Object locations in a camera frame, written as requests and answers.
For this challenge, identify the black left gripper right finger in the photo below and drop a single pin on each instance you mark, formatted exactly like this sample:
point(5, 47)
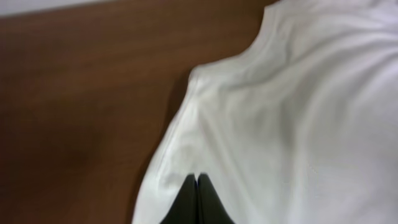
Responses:
point(210, 207)

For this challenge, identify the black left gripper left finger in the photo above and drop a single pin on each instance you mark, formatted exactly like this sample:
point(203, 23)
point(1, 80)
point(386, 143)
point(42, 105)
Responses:
point(184, 207)

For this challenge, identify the white t-shirt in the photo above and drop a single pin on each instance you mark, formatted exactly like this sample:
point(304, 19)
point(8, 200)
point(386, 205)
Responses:
point(299, 128)

